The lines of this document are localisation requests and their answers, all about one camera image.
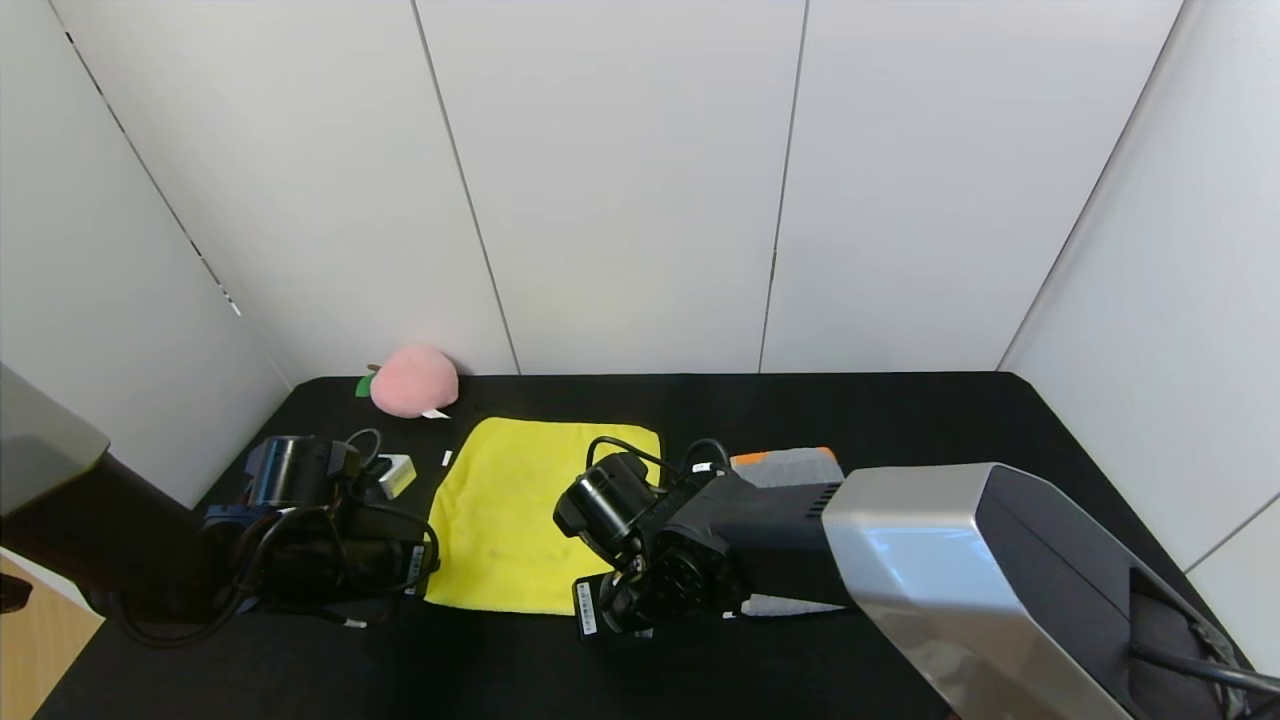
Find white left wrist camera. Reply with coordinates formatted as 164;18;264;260
374;454;418;501

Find black camera cable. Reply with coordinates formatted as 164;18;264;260
105;428;443;649
585;435;736;481

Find black right camera cable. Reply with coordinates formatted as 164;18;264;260
585;435;736;481

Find pink plush peach toy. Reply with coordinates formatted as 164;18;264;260
355;345;461;420

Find grey towel with orange marks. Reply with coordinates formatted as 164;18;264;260
728;446;853;619

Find black left camera cable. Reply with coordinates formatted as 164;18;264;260
105;428;443;649

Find white baseboard strip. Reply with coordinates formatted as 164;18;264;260
0;555;109;622

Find yellow microfibre towel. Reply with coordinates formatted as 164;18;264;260
424;417;663;616

